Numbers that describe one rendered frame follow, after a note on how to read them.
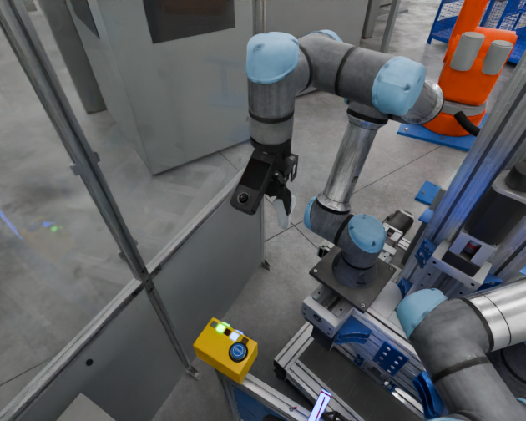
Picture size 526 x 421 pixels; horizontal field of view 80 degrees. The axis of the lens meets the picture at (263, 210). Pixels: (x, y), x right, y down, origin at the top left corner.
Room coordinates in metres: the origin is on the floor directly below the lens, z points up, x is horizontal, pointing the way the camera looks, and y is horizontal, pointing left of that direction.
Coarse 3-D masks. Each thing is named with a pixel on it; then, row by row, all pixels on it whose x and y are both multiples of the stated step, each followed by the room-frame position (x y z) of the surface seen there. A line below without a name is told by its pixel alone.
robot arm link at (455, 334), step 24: (432, 288) 0.24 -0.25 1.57; (504, 288) 0.23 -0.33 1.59; (408, 312) 0.21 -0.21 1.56; (432, 312) 0.20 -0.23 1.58; (456, 312) 0.20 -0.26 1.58; (480, 312) 0.19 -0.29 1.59; (504, 312) 0.19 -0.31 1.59; (408, 336) 0.18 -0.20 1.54; (432, 336) 0.17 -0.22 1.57; (456, 336) 0.17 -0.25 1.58; (480, 336) 0.17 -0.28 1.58; (504, 336) 0.17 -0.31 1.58; (432, 360) 0.14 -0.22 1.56; (456, 360) 0.14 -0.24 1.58; (480, 360) 0.14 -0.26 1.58
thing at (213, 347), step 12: (204, 336) 0.38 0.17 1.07; (216, 336) 0.38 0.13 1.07; (240, 336) 0.38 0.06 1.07; (204, 348) 0.34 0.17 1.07; (216, 348) 0.34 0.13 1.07; (228, 348) 0.34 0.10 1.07; (252, 348) 0.34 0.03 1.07; (204, 360) 0.34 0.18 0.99; (216, 360) 0.31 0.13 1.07; (228, 360) 0.31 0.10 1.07; (240, 360) 0.31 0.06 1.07; (252, 360) 0.33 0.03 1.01; (228, 372) 0.29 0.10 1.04; (240, 372) 0.28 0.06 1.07
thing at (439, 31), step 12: (444, 0) 6.22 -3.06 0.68; (456, 0) 6.06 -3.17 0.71; (492, 0) 5.59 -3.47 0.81; (504, 0) 5.77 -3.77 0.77; (444, 12) 6.16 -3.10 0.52; (456, 12) 6.00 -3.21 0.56; (492, 12) 5.64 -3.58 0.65; (432, 24) 6.26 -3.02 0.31; (444, 24) 6.10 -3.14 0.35; (480, 24) 5.60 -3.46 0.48; (492, 24) 5.75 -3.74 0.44; (432, 36) 6.19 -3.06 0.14; (444, 36) 6.03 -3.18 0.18
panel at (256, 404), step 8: (232, 384) 0.36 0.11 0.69; (232, 392) 0.36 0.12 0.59; (240, 392) 0.34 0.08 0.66; (240, 400) 0.34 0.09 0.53; (248, 400) 0.32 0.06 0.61; (256, 400) 0.30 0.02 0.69; (240, 408) 0.35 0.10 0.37; (248, 408) 0.32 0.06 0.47; (256, 408) 0.30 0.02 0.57; (264, 408) 0.29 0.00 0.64; (240, 416) 0.35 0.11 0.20; (248, 416) 0.33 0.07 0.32; (256, 416) 0.31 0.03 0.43; (264, 416) 0.29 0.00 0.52; (280, 416) 0.26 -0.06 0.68
